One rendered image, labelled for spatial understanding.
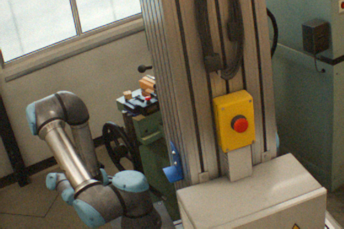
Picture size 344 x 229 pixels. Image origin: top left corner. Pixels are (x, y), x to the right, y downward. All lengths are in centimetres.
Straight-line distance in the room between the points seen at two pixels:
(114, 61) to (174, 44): 262
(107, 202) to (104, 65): 216
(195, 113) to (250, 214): 29
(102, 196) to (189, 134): 53
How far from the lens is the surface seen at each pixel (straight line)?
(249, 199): 126
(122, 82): 384
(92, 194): 169
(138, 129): 225
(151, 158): 251
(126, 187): 169
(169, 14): 112
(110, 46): 371
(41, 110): 185
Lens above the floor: 204
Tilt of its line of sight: 27 degrees down
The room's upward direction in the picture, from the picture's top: 10 degrees counter-clockwise
